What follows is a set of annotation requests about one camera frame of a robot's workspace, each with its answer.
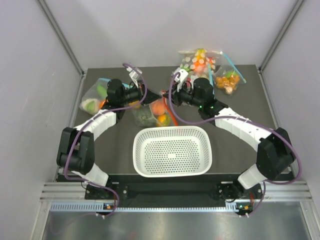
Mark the red zip clear bag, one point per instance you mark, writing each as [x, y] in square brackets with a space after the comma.
[168, 111]

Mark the blue zip bag left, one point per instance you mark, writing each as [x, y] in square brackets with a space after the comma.
[91, 93]

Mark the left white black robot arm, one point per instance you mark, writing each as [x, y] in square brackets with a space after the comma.
[76, 150]

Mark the polka dot clear bag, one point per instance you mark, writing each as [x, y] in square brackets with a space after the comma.
[200, 61]

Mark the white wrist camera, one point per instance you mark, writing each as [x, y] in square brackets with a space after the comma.
[134, 74]
[180, 76]

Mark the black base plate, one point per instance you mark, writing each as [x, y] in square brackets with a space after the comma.
[216, 187]

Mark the fake yellow green mango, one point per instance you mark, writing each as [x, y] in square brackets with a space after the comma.
[163, 120]

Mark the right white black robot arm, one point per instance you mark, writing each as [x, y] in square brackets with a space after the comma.
[274, 151]

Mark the fake netted green melon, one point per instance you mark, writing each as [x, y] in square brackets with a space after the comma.
[143, 117]

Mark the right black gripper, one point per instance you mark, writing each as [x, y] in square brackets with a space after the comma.
[175, 96]

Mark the fake peach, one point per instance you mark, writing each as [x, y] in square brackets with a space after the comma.
[158, 108]

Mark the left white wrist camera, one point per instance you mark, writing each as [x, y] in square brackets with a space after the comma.
[134, 74]

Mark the aluminium rail with cable duct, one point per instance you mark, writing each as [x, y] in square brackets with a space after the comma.
[72, 197]

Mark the white perforated plastic basket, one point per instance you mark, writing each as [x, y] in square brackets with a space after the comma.
[172, 151]

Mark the blue zip bag with strawberry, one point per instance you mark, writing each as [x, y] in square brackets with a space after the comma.
[187, 80]

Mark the fake pale green cabbage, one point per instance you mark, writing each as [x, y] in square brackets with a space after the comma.
[90, 105]

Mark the fake green pepper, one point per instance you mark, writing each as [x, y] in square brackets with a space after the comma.
[102, 91]

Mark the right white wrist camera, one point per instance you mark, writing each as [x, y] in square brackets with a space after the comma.
[180, 76]

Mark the blue zip bag orange pieces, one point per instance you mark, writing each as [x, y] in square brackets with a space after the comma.
[227, 77]

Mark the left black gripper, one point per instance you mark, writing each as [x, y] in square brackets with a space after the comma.
[151, 96]

